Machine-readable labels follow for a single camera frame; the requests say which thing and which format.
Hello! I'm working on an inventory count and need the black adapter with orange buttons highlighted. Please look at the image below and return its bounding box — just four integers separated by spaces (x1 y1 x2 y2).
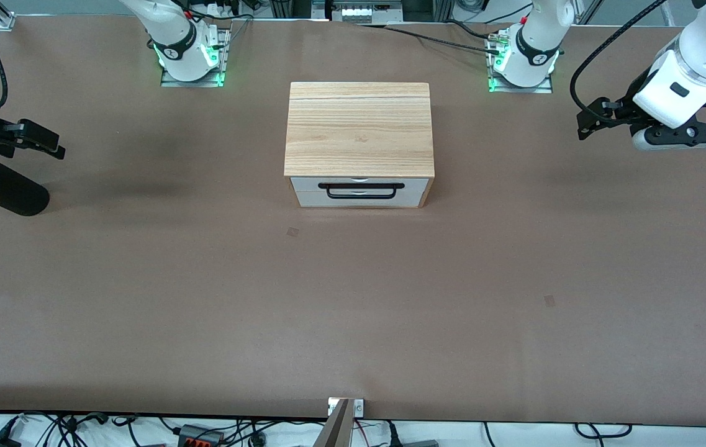
178 424 224 447

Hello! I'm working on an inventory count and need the white power strip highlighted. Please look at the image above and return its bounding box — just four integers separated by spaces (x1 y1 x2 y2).
333 0 404 24

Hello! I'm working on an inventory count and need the light wooden drawer cabinet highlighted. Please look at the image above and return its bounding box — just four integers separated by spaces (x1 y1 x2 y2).
284 82 435 209

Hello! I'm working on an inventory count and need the white drawer with black handle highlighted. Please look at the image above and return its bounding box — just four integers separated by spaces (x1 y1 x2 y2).
290 177 432 200

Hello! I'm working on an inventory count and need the black cable on table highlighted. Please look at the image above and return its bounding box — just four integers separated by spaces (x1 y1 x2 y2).
382 25 504 56

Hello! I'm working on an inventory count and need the black vase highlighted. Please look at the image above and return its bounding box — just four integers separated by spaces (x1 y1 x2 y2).
0 158 50 217

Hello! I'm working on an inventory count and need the grey metal bar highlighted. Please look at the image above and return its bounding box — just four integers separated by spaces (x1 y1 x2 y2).
312 399 353 447

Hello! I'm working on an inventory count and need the small metal edge bracket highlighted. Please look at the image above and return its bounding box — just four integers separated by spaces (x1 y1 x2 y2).
328 398 364 418

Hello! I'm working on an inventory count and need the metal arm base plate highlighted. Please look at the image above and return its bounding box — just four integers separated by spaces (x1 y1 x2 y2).
160 28 230 88
488 31 553 94

